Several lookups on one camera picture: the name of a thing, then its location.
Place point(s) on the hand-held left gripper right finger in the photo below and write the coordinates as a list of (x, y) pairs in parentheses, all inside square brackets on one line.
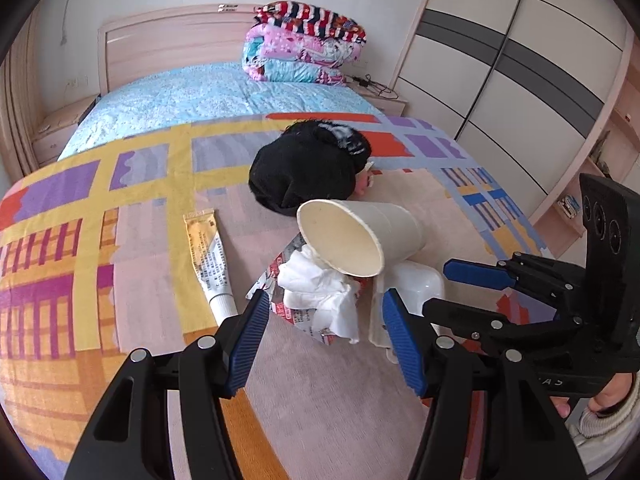
[(400, 340)]

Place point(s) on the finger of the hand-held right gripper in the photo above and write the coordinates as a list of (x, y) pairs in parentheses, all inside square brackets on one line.
[(472, 272), (462, 315)]

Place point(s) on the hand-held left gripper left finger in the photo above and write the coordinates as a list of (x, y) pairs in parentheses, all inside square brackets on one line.
[(247, 345)]

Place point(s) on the white plastic container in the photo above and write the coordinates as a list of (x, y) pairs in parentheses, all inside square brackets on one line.
[(415, 280)]

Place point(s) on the torn foil wrapper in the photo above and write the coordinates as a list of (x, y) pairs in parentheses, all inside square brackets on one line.
[(300, 319)]

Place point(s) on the white tissue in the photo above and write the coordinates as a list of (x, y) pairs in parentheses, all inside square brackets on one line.
[(310, 285)]

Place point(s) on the white paper cup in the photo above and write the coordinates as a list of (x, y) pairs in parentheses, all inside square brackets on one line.
[(395, 230)]

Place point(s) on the yellow white ointment tube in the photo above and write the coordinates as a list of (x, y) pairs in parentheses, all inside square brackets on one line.
[(210, 260)]

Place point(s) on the black knit hat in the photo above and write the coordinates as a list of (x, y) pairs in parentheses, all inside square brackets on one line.
[(295, 170)]

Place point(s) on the person's right forearm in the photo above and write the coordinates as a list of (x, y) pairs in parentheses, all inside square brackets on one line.
[(600, 435)]

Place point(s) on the person's right hand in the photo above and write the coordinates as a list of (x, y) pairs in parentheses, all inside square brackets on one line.
[(607, 400)]

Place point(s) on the small item on shelf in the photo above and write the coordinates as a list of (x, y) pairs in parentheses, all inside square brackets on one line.
[(569, 207)]

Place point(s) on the wooden corner shelf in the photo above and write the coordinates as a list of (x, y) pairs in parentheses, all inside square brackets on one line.
[(610, 130)]

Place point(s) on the small cream box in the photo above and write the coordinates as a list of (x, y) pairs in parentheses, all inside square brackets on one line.
[(370, 164)]

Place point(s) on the colourful patterned blanket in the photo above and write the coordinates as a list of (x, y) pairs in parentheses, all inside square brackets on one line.
[(125, 240)]

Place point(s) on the white grey wardrobe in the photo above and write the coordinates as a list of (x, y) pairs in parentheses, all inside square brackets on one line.
[(500, 60)]

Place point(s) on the blue floral bedsheet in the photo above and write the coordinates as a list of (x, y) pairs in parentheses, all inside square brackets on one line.
[(200, 95)]

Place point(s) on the pink blue folded quilt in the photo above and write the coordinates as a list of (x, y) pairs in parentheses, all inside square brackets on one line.
[(295, 57)]

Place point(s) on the striped folded quilt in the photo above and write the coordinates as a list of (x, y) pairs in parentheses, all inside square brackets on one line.
[(310, 17)]

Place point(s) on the wall socket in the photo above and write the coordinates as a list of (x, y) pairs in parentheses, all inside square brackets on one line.
[(77, 82)]

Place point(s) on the wooden bed frame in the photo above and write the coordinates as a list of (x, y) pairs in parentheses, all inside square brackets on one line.
[(175, 35)]

